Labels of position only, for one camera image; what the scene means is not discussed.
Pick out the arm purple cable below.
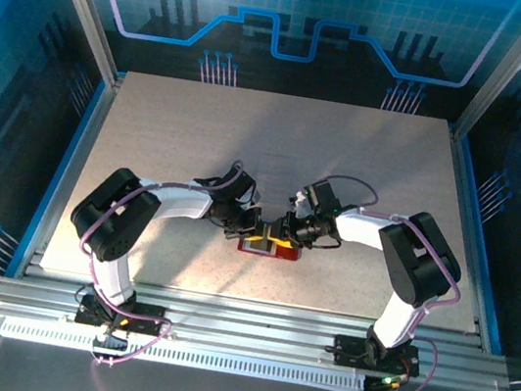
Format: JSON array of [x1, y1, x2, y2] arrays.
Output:
[[289, 171, 479, 391], [59, 136, 247, 385]]

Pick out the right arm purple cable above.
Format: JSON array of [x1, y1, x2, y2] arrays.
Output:
[[289, 171, 479, 391]]

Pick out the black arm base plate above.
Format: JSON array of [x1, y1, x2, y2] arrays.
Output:
[[72, 292, 168, 339], [330, 332, 425, 379]]

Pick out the blue edge strip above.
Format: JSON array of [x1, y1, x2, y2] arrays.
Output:
[[427, 132, 521, 357], [3, 56, 116, 289]]

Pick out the black white cable connector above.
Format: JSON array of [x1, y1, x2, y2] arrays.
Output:
[[90, 326, 130, 355]]

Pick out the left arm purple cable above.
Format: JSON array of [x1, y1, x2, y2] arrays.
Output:
[[59, 136, 247, 385]]

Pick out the aluminium cross rails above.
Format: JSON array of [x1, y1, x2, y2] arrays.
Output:
[[0, 258, 516, 391]]

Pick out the aluminium frame post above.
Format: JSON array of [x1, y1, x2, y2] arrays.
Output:
[[18, 0, 133, 84], [450, 0, 521, 148]]

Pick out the white slotted cable duct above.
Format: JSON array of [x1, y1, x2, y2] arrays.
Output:
[[0, 317, 373, 391]]

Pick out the red leather card holder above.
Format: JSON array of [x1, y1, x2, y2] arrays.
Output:
[[236, 234, 303, 263]]

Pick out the aluminium side rail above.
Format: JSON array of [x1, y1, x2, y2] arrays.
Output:
[[414, 121, 521, 355], [12, 62, 127, 289]]

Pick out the black controller board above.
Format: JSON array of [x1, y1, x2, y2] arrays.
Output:
[[363, 368, 411, 391]]

